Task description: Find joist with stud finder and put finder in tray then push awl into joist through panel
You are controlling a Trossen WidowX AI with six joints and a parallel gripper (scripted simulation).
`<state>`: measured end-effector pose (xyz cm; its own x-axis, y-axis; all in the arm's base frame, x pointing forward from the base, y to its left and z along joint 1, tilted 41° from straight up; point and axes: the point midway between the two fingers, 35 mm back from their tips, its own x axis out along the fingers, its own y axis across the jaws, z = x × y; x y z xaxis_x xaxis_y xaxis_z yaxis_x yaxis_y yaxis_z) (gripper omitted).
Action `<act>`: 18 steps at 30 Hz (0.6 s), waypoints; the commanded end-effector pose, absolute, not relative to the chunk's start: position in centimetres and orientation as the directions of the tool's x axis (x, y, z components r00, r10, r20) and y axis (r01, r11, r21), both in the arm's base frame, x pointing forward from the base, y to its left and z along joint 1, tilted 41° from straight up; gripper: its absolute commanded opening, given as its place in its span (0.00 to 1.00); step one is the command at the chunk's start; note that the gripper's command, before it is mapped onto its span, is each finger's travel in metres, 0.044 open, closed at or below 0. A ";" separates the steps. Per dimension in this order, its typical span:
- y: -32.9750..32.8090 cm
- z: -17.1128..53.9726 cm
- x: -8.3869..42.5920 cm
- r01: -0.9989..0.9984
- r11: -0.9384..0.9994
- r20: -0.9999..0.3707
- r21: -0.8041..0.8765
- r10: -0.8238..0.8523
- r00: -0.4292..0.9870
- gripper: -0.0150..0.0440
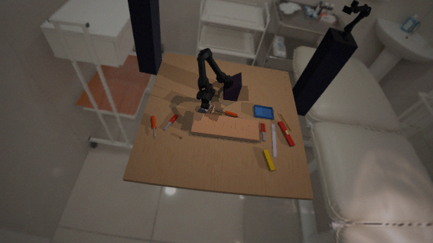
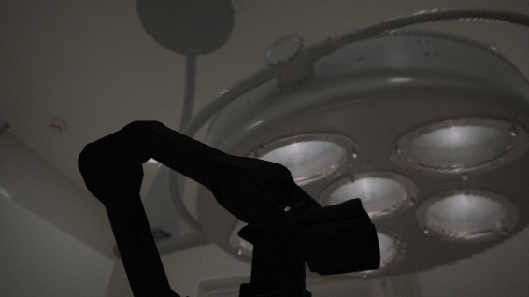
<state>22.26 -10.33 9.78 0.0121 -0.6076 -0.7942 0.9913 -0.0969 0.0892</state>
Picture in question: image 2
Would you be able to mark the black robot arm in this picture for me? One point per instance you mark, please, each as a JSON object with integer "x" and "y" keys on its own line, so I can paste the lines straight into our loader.
{"x": 333, "y": 239}

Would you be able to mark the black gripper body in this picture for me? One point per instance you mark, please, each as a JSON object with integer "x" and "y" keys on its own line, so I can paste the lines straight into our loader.
{"x": 293, "y": 285}

